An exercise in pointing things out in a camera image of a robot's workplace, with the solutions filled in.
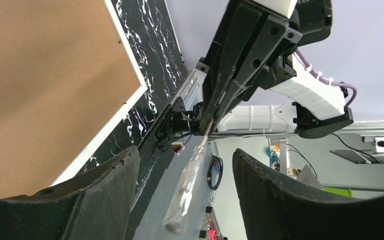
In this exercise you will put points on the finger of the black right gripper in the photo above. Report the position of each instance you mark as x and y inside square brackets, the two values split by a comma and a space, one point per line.
[225, 57]
[272, 37]

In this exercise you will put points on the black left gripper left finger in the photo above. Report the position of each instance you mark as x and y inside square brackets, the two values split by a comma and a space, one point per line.
[94, 205]

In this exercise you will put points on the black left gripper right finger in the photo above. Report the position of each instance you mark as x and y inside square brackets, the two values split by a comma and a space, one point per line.
[276, 207]

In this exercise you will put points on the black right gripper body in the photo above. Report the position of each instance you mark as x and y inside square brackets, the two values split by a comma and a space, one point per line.
[313, 18]

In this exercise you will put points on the clear tester screwdriver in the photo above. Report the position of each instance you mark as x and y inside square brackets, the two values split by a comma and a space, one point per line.
[176, 217]

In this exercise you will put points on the white picture frame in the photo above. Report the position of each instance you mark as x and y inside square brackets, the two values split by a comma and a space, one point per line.
[68, 76]

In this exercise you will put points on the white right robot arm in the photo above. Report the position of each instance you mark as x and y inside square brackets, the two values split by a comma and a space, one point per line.
[320, 105]

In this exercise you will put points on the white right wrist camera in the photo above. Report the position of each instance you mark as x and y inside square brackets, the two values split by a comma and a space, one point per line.
[282, 7]

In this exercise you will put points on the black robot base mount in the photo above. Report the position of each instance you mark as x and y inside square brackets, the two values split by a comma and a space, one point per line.
[156, 154]

